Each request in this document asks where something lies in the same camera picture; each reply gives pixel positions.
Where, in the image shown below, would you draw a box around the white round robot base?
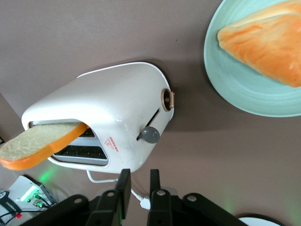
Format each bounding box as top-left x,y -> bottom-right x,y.
237,213 -> 283,226

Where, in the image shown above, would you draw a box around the triangular orange bread piece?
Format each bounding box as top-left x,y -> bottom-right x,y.
216,0 -> 301,88

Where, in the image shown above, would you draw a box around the brass toaster dial knob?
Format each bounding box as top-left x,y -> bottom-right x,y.
161,88 -> 176,113

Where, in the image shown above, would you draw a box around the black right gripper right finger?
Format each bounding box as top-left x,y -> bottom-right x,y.
147,169 -> 247,226

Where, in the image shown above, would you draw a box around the grey control box green lights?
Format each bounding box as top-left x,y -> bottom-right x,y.
0,174 -> 58,222

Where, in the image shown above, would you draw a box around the square toast slice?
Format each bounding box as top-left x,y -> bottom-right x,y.
0,121 -> 90,171

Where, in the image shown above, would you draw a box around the black cable with red tag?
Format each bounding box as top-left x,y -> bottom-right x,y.
0,197 -> 51,223

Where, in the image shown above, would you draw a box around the white toaster power cable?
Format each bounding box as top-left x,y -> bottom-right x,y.
86,169 -> 151,210

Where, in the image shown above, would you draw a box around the white two-slot toaster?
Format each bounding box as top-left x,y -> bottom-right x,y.
21,61 -> 176,174

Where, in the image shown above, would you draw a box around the grey toaster lever button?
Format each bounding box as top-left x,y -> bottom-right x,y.
136,126 -> 160,144

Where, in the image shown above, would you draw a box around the mint green round plate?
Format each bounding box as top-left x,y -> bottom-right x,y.
203,0 -> 301,118

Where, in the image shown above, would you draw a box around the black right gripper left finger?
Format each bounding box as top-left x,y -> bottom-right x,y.
21,168 -> 132,226

